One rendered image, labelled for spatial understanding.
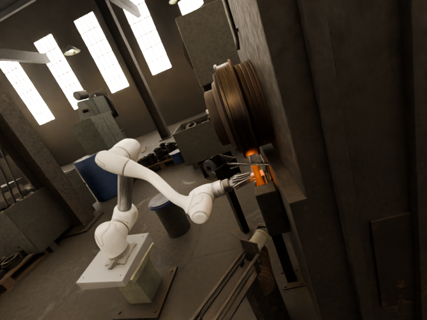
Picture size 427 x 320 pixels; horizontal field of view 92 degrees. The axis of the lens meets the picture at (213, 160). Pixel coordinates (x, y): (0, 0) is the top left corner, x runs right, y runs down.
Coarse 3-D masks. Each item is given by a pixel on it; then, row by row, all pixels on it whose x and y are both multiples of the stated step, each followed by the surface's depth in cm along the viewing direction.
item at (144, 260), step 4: (152, 244) 161; (148, 248) 158; (152, 248) 160; (148, 252) 155; (144, 256) 152; (148, 256) 154; (144, 260) 149; (140, 264) 145; (144, 264) 148; (140, 268) 144; (136, 272) 140; (140, 272) 143; (132, 276) 137; (136, 276) 139; (132, 280) 135; (136, 280) 138
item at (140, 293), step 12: (144, 276) 153; (156, 276) 165; (168, 276) 170; (120, 288) 153; (132, 288) 150; (144, 288) 150; (156, 288) 161; (168, 288) 159; (132, 300) 156; (144, 300) 153; (156, 300) 154; (120, 312) 155; (132, 312) 152; (144, 312) 148; (156, 312) 145
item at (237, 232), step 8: (216, 160) 180; (224, 160) 175; (232, 160) 156; (200, 168) 174; (224, 168) 154; (208, 176) 178; (224, 176) 155; (232, 176) 158; (232, 192) 170; (232, 200) 171; (232, 208) 178; (240, 208) 177; (240, 216) 178; (240, 224) 181; (248, 224) 192; (232, 232) 191; (240, 232) 187; (248, 232) 183
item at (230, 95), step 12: (216, 72) 85; (228, 72) 84; (228, 84) 81; (228, 96) 81; (228, 108) 80; (240, 108) 80; (240, 120) 81; (240, 132) 84; (240, 144) 86; (252, 144) 89
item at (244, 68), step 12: (228, 60) 88; (240, 72) 85; (252, 72) 83; (240, 84) 83; (252, 84) 82; (240, 96) 79; (252, 96) 81; (252, 108) 82; (264, 108) 82; (252, 120) 84; (264, 120) 84; (252, 132) 83; (264, 132) 87; (264, 144) 98
